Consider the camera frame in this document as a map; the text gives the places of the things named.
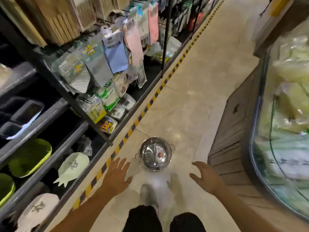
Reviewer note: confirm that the person's left grey shoe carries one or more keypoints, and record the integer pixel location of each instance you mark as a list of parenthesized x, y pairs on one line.
[(148, 195)]

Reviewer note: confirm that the person's left hand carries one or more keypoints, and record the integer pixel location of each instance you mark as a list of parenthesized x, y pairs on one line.
[(114, 178)]

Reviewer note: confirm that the person's right forearm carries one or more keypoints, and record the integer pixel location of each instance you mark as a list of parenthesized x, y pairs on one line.
[(241, 212)]

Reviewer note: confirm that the person's left thumb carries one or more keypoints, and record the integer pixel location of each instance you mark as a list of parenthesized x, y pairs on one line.
[(128, 182)]

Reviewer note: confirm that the colourful small packet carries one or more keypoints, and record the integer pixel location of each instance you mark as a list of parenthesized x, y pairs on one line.
[(108, 125)]

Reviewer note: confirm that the pink cloth packet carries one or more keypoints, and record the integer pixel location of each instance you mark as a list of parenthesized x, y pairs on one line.
[(134, 44), (153, 24)]

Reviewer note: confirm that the green and white packet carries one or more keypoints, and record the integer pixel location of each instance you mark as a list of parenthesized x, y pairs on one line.
[(108, 96)]

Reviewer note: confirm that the black metal shelf rack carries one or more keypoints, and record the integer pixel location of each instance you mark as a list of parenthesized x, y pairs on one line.
[(60, 89)]

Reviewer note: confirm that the person's grey shoe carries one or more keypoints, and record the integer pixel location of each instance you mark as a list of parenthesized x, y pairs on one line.
[(148, 195), (175, 188)]

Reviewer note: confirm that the person's black shorts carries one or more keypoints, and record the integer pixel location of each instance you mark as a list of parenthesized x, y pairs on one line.
[(144, 221)]

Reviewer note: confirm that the person's right thumb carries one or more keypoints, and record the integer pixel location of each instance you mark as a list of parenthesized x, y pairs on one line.
[(195, 177)]

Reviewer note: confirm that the white pineapple-shaped plate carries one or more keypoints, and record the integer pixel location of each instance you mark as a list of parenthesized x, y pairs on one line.
[(36, 210)]

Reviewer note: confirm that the pile of frozen food bags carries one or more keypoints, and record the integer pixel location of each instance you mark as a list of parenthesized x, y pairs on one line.
[(287, 113)]

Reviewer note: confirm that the blue cloth packet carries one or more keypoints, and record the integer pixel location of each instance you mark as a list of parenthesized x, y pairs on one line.
[(115, 51)]

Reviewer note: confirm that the white boxed packet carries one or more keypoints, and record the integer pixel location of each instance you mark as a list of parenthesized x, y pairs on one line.
[(127, 101)]

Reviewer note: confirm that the pale green pineapple-shaped plate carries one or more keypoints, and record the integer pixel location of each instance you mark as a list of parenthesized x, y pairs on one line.
[(72, 166)]

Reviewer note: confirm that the yellow and clear packet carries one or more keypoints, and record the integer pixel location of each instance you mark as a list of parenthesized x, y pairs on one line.
[(96, 111)]

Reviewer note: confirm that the crumpled silver foil item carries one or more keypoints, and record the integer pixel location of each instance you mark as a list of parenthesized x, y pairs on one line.
[(85, 145)]

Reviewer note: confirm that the person's right hand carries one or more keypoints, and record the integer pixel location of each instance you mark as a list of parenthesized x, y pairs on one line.
[(210, 177)]

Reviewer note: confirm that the person's right grey shoe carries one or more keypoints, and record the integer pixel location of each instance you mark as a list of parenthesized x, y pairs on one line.
[(175, 188)]

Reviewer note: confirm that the black plastic tray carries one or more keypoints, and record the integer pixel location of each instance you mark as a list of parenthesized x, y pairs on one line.
[(27, 112), (9, 130)]

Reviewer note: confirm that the glass-fronted freezer case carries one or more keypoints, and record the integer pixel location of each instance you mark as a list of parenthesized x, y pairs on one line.
[(258, 132)]

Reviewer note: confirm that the wooden-panelled freezer base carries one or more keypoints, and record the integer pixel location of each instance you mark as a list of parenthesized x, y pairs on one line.
[(229, 142)]

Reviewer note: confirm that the green plastic tray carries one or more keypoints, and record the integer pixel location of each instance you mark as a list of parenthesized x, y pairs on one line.
[(29, 158), (6, 188)]

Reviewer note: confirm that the person's left forearm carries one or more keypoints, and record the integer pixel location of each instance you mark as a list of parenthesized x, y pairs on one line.
[(84, 212)]

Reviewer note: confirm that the clear packet of white goods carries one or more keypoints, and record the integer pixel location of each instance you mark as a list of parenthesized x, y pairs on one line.
[(72, 72)]

